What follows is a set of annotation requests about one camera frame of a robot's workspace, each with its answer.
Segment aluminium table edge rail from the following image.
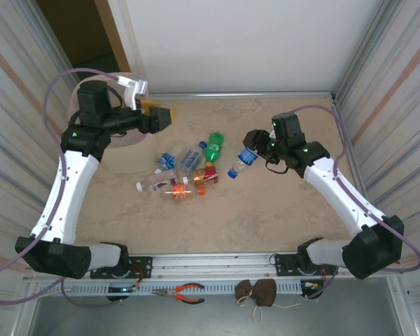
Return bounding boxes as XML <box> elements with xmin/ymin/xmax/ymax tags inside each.
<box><xmin>148</xmin><ymin>91</ymin><xmax>334</xmax><ymax>102</ymax></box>

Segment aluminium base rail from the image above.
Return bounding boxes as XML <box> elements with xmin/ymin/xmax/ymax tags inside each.
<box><xmin>22</xmin><ymin>253</ymin><xmax>407</xmax><ymax>283</ymax></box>

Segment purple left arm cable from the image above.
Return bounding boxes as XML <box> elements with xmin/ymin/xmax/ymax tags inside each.
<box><xmin>0</xmin><ymin>68</ymin><xmax>123</xmax><ymax>308</ymax></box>

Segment grey metal tray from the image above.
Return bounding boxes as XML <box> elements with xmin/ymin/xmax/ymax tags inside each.
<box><xmin>12</xmin><ymin>279</ymin><xmax>412</xmax><ymax>336</ymax></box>

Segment green plastic bottle yellow cap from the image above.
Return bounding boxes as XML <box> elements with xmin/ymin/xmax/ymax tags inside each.
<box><xmin>203</xmin><ymin>131</ymin><xmax>226</xmax><ymax>168</ymax></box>

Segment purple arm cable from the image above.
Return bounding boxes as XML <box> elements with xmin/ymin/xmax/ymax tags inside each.
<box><xmin>288</xmin><ymin>104</ymin><xmax>420</xmax><ymax>274</ymax></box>
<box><xmin>0</xmin><ymin>68</ymin><xmax>123</xmax><ymax>308</ymax></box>

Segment slotted white cable duct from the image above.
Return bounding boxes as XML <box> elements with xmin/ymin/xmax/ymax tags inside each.
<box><xmin>38</xmin><ymin>281</ymin><xmax>311</xmax><ymax>298</ymax></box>

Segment pink mesh waste bin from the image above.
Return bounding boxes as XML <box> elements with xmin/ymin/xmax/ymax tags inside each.
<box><xmin>66</xmin><ymin>71</ymin><xmax>160</xmax><ymax>175</ymax></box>

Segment bottle red orange label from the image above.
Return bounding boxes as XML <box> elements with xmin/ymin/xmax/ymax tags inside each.
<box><xmin>181</xmin><ymin>166</ymin><xmax>220</xmax><ymax>188</ymax></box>

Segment ribbed clear bottle blue cap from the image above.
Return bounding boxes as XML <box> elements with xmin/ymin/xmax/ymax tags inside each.
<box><xmin>177</xmin><ymin>141</ymin><xmax>208</xmax><ymax>175</ymax></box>

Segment wooden door frame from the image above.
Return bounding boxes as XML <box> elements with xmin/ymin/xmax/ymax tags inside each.
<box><xmin>93</xmin><ymin>0</ymin><xmax>131</xmax><ymax>73</ymax></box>

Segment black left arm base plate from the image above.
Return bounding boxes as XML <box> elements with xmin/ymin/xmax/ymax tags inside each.
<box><xmin>90</xmin><ymin>255</ymin><xmax>153</xmax><ymax>280</ymax></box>

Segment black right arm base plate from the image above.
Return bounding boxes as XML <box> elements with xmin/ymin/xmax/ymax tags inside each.
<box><xmin>273</xmin><ymin>253</ymin><xmax>338</xmax><ymax>277</ymax></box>

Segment clear bottle dark blue label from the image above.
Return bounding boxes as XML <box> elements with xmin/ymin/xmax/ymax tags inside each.
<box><xmin>227</xmin><ymin>146</ymin><xmax>260</xmax><ymax>179</ymax></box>

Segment bottle orange label orange cap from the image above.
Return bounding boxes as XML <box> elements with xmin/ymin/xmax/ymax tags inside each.
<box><xmin>162</xmin><ymin>184</ymin><xmax>208</xmax><ymax>202</ymax></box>

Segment small brown cloth pouch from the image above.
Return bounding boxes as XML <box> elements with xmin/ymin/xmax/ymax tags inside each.
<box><xmin>234</xmin><ymin>279</ymin><xmax>256</xmax><ymax>302</ymax></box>

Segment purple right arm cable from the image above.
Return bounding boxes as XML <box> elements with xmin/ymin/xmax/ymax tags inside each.
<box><xmin>288</xmin><ymin>104</ymin><xmax>420</xmax><ymax>274</ymax></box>

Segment clear bottle purple label white cap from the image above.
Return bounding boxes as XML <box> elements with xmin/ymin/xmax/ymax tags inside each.
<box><xmin>135</xmin><ymin>169</ymin><xmax>181</xmax><ymax>193</ymax></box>

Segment large brown cloth pouch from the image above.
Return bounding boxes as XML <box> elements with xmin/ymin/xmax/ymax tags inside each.
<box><xmin>250</xmin><ymin>279</ymin><xmax>277</xmax><ymax>309</ymax></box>

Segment orange handled pliers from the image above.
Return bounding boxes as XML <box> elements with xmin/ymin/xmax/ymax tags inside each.
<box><xmin>151</xmin><ymin>282</ymin><xmax>206</xmax><ymax>304</ymax></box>

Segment clear bottle blue label white cap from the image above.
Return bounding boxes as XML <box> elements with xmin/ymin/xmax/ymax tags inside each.
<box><xmin>153</xmin><ymin>139</ymin><xmax>181</xmax><ymax>175</ymax></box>

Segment beige pouch string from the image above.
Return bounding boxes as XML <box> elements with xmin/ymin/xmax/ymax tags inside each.
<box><xmin>237</xmin><ymin>295</ymin><xmax>302</xmax><ymax>323</ymax></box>

